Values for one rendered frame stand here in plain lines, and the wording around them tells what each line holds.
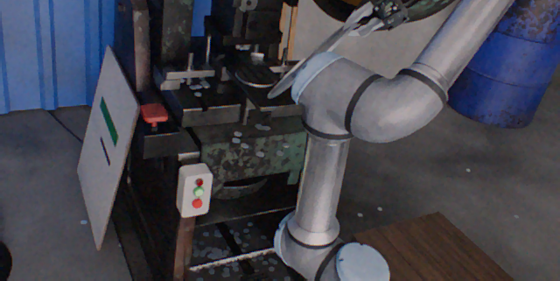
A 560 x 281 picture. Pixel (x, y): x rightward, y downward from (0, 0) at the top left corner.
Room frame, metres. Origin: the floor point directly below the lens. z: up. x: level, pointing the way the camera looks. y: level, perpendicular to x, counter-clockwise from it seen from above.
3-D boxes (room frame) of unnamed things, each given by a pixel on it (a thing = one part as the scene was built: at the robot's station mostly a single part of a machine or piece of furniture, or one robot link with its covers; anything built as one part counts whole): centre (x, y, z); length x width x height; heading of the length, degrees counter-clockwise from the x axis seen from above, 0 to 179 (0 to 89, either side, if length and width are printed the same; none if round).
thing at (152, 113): (1.15, 0.32, 0.72); 0.07 x 0.06 x 0.08; 32
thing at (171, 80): (1.43, 0.30, 0.76); 0.17 x 0.06 x 0.10; 122
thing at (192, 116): (1.52, 0.16, 0.68); 0.45 x 0.30 x 0.06; 122
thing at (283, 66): (1.61, 0.02, 0.76); 0.17 x 0.06 x 0.10; 122
